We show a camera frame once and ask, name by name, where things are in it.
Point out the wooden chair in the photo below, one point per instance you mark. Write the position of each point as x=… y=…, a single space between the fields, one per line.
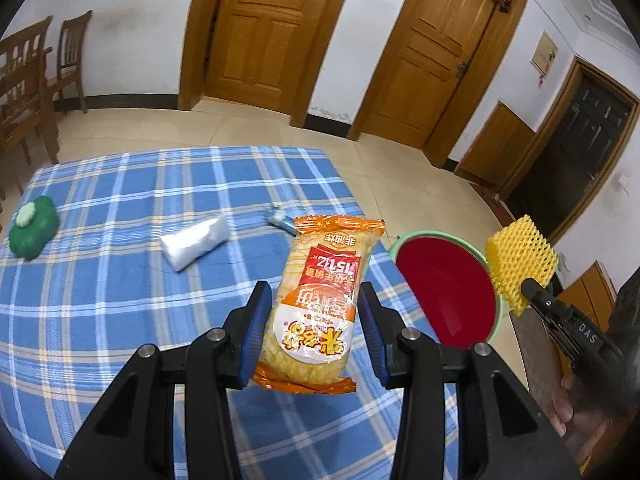
x=70 y=55
x=25 y=85

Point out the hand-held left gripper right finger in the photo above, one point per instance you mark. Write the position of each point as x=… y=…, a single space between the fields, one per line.
x=372 y=335

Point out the yellow foam net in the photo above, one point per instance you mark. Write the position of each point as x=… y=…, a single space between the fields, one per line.
x=522 y=255

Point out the red basin with green rim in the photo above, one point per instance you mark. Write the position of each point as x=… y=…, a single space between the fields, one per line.
x=445 y=290

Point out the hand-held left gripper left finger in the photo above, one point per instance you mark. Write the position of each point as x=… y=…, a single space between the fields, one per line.
x=255 y=335

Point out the wall electrical box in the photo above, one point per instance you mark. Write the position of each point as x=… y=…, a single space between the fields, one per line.
x=545 y=55

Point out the green clover-shaped toy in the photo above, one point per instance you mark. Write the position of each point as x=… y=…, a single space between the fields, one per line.
x=32 y=227

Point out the crumpled blue white wrapper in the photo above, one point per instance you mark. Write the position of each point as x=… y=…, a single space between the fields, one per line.
x=280 y=220

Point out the person's right forearm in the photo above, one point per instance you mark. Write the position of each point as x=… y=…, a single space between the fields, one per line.
x=627 y=320

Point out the orange snack packet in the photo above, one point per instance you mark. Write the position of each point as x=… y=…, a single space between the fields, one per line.
x=315 y=310

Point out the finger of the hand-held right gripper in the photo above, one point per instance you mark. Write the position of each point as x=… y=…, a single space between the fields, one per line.
x=542 y=305

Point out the low wooden cabinet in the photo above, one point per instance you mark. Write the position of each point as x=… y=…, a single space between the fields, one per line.
x=495 y=145
x=592 y=287

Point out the dark doorway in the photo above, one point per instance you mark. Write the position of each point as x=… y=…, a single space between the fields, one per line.
x=575 y=160

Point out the wooden panel door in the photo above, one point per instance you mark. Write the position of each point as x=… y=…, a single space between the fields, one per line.
x=435 y=60
x=265 y=35

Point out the white plastic bag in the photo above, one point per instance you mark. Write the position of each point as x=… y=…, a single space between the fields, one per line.
x=195 y=242

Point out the person's right hand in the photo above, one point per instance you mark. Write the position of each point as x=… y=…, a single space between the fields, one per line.
x=567 y=410

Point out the white wall switch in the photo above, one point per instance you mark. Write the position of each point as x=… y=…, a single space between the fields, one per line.
x=625 y=183

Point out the blue plaid tablecloth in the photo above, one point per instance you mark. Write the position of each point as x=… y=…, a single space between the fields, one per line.
x=125 y=310

